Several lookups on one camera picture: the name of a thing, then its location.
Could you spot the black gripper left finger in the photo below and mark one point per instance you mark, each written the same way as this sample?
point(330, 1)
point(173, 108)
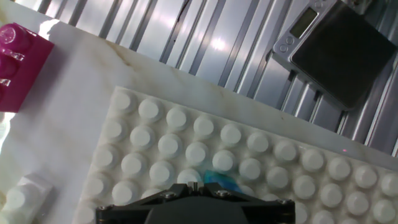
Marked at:
point(133, 214)

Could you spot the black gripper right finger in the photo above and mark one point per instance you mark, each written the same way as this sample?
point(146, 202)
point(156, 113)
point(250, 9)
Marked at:
point(267, 214)

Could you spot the blue four-stud block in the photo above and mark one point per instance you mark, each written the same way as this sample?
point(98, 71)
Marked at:
point(219, 179)

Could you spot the white studded baseplate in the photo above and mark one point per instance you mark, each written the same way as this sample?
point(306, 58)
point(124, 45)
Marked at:
point(280, 168)

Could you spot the white four-stud block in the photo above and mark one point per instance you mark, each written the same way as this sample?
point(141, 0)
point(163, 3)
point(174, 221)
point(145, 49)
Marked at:
point(21, 199)

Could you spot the white marble board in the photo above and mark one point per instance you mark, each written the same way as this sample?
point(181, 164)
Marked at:
point(77, 93)

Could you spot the silver digital scale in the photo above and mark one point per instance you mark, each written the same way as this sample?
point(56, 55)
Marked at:
point(342, 53)

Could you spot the magenta three-stud block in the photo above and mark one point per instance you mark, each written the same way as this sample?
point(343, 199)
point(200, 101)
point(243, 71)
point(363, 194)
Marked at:
point(21, 68)

